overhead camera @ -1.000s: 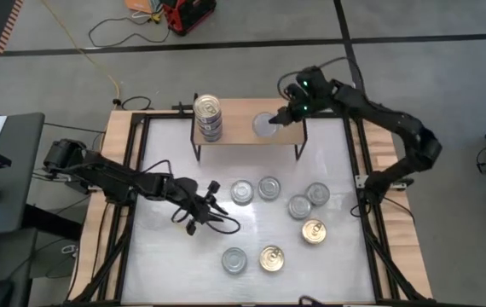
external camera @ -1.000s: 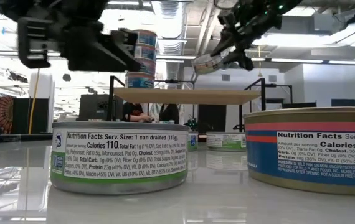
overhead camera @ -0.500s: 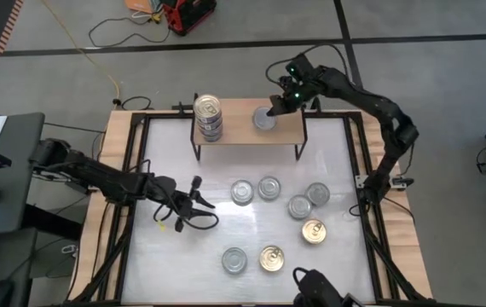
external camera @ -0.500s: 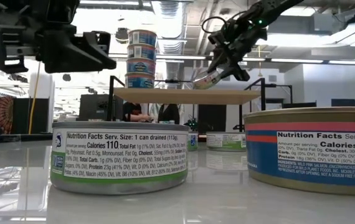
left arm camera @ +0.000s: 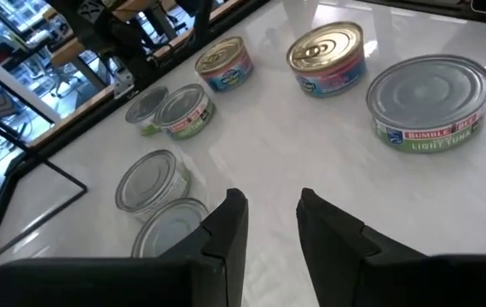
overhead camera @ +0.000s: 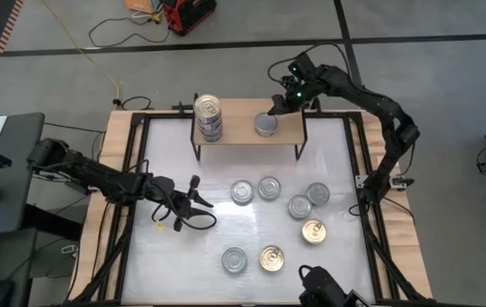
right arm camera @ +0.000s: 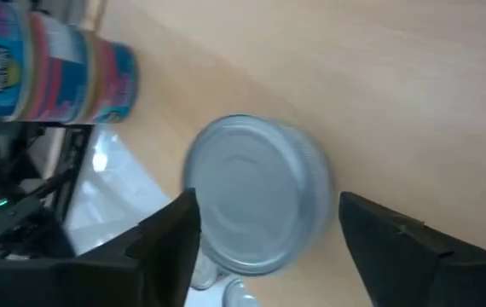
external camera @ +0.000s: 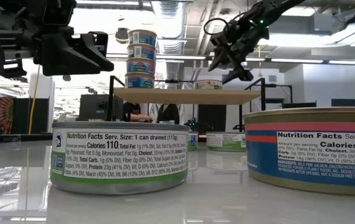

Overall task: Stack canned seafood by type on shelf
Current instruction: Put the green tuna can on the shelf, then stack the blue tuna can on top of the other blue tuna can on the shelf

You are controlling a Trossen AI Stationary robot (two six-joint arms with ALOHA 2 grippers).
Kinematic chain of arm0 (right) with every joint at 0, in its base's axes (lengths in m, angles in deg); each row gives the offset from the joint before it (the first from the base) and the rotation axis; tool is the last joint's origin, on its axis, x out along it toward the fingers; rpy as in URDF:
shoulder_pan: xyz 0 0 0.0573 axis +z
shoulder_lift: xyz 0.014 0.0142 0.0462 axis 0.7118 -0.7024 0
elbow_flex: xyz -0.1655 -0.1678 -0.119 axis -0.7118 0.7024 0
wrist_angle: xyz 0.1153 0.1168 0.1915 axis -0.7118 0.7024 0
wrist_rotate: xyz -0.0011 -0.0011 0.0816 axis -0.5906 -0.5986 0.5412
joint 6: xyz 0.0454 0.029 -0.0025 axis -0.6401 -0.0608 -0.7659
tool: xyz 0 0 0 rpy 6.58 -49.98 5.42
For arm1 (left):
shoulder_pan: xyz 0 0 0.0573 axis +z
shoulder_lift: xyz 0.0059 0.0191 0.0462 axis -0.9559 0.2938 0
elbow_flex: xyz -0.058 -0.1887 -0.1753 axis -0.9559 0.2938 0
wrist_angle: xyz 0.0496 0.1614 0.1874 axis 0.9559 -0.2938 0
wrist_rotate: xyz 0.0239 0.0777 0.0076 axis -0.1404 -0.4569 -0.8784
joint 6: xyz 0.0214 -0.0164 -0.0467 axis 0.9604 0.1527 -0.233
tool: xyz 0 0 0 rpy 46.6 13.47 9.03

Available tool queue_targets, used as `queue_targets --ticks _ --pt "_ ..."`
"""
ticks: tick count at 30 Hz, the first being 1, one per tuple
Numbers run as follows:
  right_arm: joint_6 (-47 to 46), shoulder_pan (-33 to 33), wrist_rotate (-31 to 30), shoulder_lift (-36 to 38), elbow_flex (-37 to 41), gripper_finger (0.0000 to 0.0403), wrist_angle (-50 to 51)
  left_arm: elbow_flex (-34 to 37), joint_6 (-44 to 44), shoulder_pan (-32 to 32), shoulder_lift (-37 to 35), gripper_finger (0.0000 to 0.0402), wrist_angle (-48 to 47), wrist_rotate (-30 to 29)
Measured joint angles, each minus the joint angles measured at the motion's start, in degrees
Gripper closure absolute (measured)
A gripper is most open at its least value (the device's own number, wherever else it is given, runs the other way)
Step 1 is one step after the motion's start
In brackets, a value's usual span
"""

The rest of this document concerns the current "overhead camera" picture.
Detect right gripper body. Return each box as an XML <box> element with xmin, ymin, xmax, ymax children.
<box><xmin>273</xmin><ymin>77</ymin><xmax>310</xmax><ymax>111</ymax></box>

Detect yellow power cable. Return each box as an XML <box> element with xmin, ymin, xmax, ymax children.
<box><xmin>41</xmin><ymin>0</ymin><xmax>123</xmax><ymax>101</ymax></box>

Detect grey side desk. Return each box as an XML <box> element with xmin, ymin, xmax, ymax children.
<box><xmin>0</xmin><ymin>112</ymin><xmax>46</xmax><ymax>239</ymax></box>

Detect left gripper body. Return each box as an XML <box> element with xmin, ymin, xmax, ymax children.
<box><xmin>145</xmin><ymin>177</ymin><xmax>189</xmax><ymax>221</ymax></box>

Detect black plug cable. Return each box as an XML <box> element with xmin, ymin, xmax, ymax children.
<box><xmin>113</xmin><ymin>96</ymin><xmax>153</xmax><ymax>111</ymax></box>

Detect black floor cable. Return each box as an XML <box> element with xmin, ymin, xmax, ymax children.
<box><xmin>87</xmin><ymin>15</ymin><xmax>171</xmax><ymax>49</ymax></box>

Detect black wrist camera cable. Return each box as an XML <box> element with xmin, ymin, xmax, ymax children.
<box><xmin>151</xmin><ymin>159</ymin><xmax>218</xmax><ymax>232</ymax></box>

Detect orange folder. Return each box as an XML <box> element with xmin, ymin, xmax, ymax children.
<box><xmin>124</xmin><ymin>0</ymin><xmax>155</xmax><ymax>14</ymax></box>

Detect white glossy table sheet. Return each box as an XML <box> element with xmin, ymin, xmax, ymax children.
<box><xmin>121</xmin><ymin>117</ymin><xmax>376</xmax><ymax>304</ymax></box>

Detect silver-lid tuna can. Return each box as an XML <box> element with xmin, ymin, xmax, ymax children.
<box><xmin>257</xmin><ymin>176</ymin><xmax>282</xmax><ymax>201</ymax></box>
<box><xmin>229</xmin><ymin>179</ymin><xmax>255</xmax><ymax>206</ymax></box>
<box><xmin>253</xmin><ymin>112</ymin><xmax>279</xmax><ymax>138</ymax></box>
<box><xmin>221</xmin><ymin>246</ymin><xmax>249</xmax><ymax>275</ymax></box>
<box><xmin>304</xmin><ymin>182</ymin><xmax>331</xmax><ymax>207</ymax></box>
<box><xmin>286</xmin><ymin>194</ymin><xmax>313</xmax><ymax>221</ymax></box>

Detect black boxy device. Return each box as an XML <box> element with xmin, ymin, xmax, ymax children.
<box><xmin>297</xmin><ymin>264</ymin><xmax>374</xmax><ymax>307</ymax></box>

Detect wooden shelf black metal legs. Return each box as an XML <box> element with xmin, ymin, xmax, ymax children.
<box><xmin>189</xmin><ymin>94</ymin><xmax>311</xmax><ymax>162</ymax></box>

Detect red black equipment case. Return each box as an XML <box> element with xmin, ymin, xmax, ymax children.
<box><xmin>160</xmin><ymin>0</ymin><xmax>217</xmax><ymax>37</ymax></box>

